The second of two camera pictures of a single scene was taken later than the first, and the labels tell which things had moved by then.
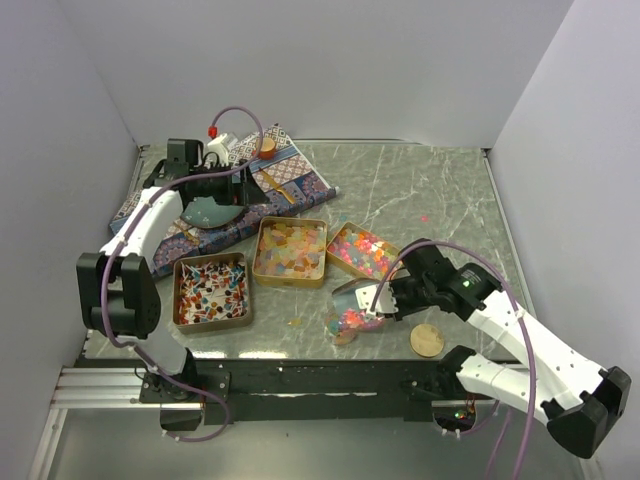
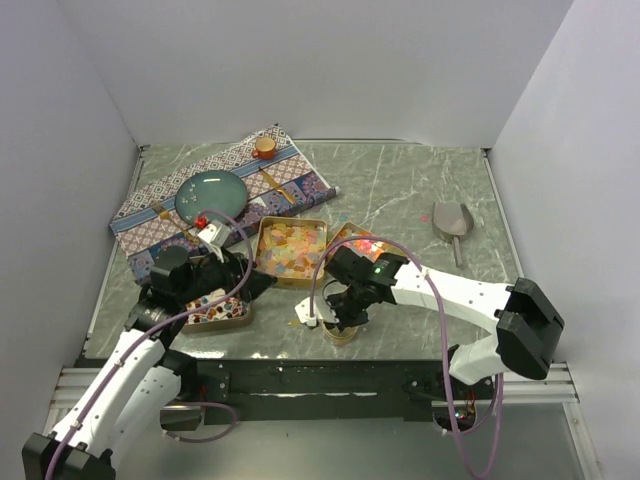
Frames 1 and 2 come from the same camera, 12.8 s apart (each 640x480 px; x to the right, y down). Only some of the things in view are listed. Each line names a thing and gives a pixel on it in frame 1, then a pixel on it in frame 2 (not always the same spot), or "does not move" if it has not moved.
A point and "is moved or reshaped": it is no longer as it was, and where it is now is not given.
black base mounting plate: x=313 y=391 does not move
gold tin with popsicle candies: x=290 y=252 does not move
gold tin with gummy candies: x=362 y=251 does not move
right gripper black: x=403 y=310 -> x=339 y=321
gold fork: x=186 y=232 does not move
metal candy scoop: x=345 y=296 is moved or reshaped
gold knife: x=290 y=197 does not move
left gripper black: x=237 y=194 -> x=234 y=265
